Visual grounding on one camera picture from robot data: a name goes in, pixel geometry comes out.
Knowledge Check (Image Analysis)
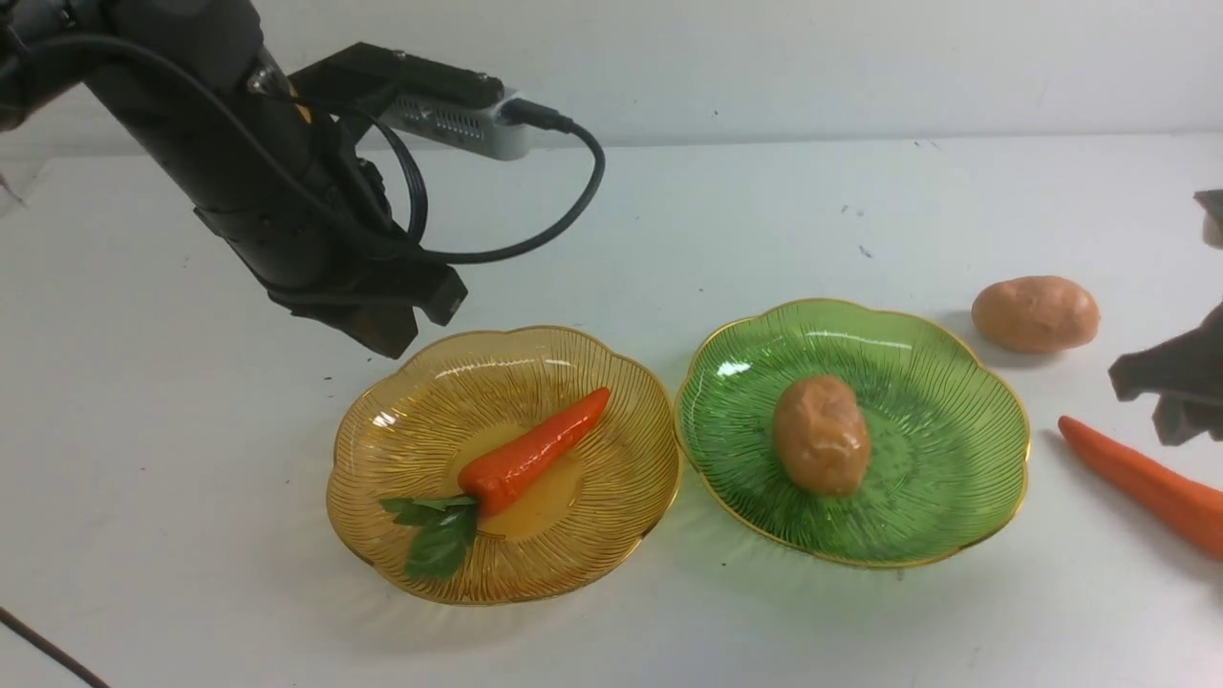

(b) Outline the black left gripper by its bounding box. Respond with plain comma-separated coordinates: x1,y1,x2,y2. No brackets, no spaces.
194,123,468,358

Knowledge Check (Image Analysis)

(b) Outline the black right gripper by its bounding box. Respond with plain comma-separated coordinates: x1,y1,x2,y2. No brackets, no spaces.
1108,188,1223,447

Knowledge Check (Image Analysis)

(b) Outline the toy potato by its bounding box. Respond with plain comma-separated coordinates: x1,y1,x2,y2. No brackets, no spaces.
772,375,872,499
970,275,1102,356

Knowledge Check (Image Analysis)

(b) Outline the toy carrot with leaves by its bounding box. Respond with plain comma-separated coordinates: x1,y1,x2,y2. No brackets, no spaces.
378,387,612,580

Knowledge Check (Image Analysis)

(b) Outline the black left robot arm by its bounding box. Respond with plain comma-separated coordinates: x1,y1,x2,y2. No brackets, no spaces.
2,1,468,358

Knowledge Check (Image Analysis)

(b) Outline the amber ribbed plastic plate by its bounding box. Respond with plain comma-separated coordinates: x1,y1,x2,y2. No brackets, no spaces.
325,326,681,606

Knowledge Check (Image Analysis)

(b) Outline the green ribbed plastic plate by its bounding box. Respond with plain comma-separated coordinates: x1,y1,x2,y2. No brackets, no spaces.
676,299,1032,569

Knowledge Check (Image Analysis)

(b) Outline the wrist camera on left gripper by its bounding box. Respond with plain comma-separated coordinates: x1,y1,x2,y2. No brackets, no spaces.
290,42,531,161

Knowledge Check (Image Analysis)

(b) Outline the black camera cable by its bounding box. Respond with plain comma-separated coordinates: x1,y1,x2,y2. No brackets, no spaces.
0,33,608,266

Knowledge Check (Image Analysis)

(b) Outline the black arm cable hanging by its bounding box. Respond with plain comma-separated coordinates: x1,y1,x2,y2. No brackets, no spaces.
0,607,111,688

